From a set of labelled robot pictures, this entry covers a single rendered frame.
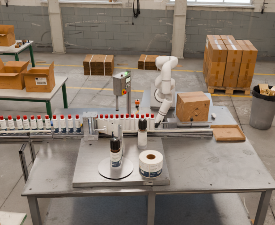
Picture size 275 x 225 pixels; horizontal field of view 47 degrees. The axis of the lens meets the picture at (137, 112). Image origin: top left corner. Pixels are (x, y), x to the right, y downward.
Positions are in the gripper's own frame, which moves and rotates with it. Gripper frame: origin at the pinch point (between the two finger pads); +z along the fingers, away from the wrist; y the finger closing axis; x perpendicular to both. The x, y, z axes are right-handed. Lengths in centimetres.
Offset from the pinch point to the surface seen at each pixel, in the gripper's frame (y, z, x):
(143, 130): 30.8, -7.1, -19.5
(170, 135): 5.5, 3.2, 16.4
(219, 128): -11, -14, 70
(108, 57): -423, 82, -40
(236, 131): -4, -19, 86
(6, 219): 108, 55, -109
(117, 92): -1, -22, -50
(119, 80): 0, -35, -53
